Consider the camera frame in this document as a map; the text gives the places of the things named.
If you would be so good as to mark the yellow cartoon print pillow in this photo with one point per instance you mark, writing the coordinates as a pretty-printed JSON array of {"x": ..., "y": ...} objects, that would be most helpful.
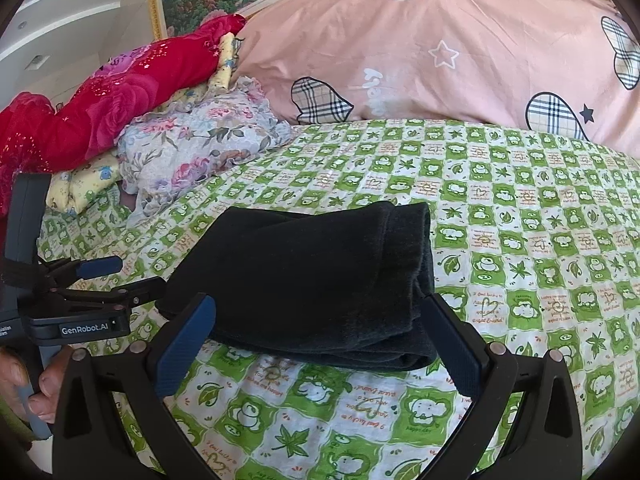
[{"x": 80, "y": 185}]

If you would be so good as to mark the green patterned bed sheet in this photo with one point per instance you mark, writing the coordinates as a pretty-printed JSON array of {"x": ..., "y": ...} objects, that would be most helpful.
[{"x": 500, "y": 240}]

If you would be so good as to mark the floral ruffled cloth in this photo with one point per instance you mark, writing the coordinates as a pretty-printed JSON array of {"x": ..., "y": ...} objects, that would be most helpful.
[{"x": 200, "y": 135}]

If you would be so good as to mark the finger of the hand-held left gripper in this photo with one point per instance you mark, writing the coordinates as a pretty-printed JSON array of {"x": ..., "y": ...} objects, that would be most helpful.
[
  {"x": 100, "y": 266},
  {"x": 135, "y": 292}
]

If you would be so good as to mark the red floral blanket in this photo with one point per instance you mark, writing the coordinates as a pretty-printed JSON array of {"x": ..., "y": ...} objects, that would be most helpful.
[{"x": 140, "y": 80}]

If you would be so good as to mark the pink duvet with plaid hearts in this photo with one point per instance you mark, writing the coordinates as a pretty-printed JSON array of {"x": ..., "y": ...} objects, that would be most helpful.
[{"x": 450, "y": 25}]

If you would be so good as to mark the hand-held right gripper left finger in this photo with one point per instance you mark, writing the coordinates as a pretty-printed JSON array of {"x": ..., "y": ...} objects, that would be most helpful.
[{"x": 185, "y": 350}]

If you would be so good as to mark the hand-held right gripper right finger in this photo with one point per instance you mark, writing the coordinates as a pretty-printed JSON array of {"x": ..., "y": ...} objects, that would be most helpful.
[{"x": 455, "y": 350}]

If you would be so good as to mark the person's left hand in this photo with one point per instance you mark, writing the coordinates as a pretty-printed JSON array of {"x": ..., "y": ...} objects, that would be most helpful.
[{"x": 50, "y": 385}]

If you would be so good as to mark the black pants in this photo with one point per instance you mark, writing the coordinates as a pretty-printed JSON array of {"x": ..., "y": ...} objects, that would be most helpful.
[{"x": 300, "y": 270}]

